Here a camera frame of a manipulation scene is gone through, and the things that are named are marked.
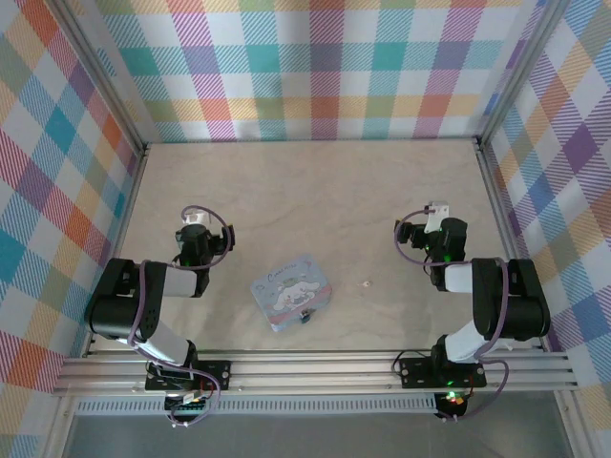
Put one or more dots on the aluminium side rail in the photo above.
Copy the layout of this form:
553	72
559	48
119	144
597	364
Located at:
499	210
129	210

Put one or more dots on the aluminium mounting rail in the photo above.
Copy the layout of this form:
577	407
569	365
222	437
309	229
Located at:
310	369

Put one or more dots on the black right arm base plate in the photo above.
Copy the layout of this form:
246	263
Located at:
413	372

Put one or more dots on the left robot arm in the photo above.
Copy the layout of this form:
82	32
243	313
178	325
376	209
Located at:
114	315

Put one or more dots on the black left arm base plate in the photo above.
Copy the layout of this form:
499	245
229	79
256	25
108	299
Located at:
219	374

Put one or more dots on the small padlock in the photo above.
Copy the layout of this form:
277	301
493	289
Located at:
305	315

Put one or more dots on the blue cartoon tin box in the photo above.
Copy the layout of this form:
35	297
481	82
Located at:
291	292

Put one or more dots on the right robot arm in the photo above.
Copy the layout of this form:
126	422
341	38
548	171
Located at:
520	305

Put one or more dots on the aluminium frame post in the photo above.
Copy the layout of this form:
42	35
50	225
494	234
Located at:
518	71
102	76

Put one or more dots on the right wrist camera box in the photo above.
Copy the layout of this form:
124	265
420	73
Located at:
436	217

